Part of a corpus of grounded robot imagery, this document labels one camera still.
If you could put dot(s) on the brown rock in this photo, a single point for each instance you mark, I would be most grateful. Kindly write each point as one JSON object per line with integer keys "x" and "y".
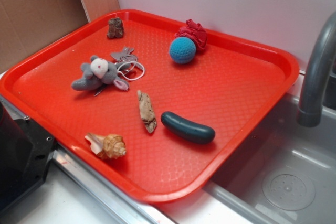
{"x": 115, "y": 28}

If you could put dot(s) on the red plastic tray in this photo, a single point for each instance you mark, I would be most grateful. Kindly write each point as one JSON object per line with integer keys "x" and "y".
{"x": 230, "y": 87}

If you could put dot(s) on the beige driftwood piece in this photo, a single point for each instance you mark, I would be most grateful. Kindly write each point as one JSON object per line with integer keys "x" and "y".
{"x": 147, "y": 113}

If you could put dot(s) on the dark green toy cucumber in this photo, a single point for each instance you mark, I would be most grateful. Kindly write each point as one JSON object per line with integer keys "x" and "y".
{"x": 186, "y": 129}

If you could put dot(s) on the blue crocheted ball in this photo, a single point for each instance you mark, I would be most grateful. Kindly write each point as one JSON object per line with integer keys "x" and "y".
{"x": 182, "y": 50}

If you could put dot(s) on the red fabric scrunchie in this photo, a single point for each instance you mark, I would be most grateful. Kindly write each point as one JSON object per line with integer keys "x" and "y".
{"x": 195, "y": 32}

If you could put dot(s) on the tan conch seashell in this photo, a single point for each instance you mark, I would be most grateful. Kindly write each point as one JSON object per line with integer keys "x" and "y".
{"x": 111, "y": 146}

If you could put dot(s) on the grey plush elephant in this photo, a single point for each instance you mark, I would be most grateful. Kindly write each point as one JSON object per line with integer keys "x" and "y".
{"x": 100, "y": 72}

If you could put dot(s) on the grey plastic sink basin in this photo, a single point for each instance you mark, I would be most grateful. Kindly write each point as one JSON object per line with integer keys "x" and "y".
{"x": 282, "y": 172}

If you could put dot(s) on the grey sink faucet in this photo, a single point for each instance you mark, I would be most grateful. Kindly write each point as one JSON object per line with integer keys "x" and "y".
{"x": 318, "y": 88}

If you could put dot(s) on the brown cardboard panel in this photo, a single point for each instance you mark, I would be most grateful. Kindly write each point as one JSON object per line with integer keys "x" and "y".
{"x": 30, "y": 25}

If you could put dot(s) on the silver keys with ring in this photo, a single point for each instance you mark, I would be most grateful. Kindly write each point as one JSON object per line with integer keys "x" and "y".
{"x": 127, "y": 61}

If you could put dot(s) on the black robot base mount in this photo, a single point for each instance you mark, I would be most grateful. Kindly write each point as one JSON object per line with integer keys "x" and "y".
{"x": 26, "y": 151}

